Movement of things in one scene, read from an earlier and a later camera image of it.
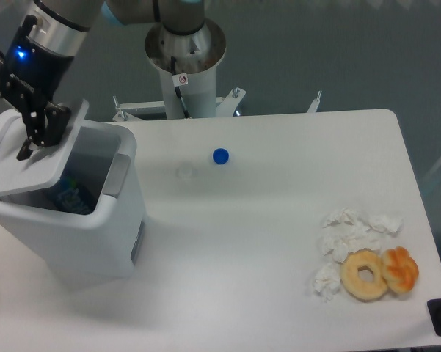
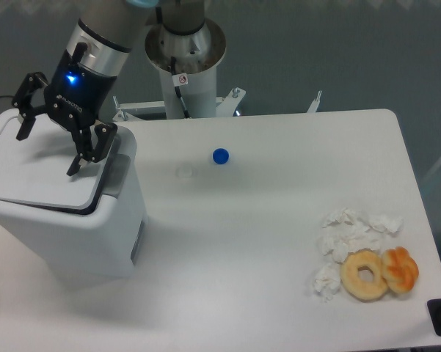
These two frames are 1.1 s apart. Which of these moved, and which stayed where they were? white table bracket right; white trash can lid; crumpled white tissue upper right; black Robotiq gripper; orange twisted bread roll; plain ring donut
Moved: white trash can lid; black Robotiq gripper
Stayed: white table bracket right; crumpled white tissue upper right; orange twisted bread roll; plain ring donut
